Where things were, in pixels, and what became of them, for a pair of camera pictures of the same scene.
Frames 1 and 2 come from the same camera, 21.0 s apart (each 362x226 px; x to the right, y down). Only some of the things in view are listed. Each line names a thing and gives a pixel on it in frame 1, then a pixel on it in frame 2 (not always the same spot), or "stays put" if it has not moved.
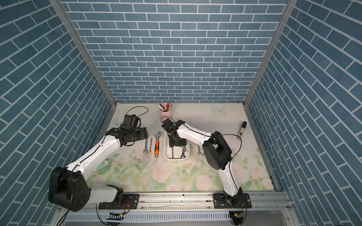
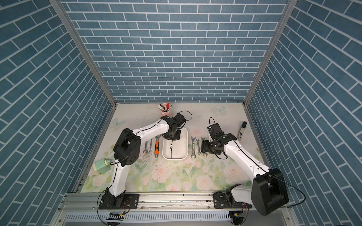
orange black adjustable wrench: x=157 y=143 stays put
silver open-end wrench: x=199 y=152 stays put
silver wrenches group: x=146 y=150 stays put
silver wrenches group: x=184 y=149 -> x=193 y=154
